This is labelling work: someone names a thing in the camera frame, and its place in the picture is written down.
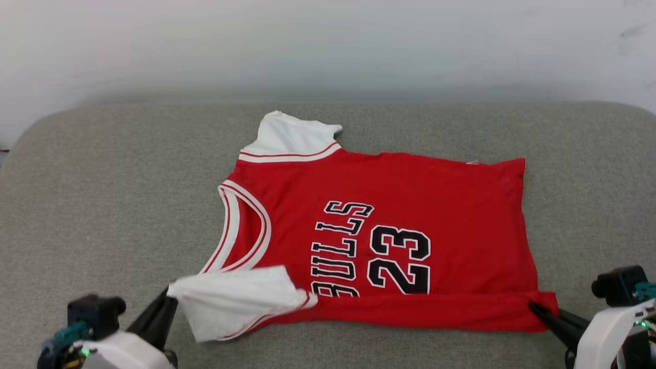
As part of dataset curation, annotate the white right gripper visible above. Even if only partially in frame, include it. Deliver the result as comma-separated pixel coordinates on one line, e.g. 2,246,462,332
528,298,656,369

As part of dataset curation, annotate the red white basketball jersey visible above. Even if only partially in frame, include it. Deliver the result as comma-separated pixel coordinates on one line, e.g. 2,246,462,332
167,110,559,343

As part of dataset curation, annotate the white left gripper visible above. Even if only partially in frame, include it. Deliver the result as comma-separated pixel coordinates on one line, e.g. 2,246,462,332
77,286,179,369

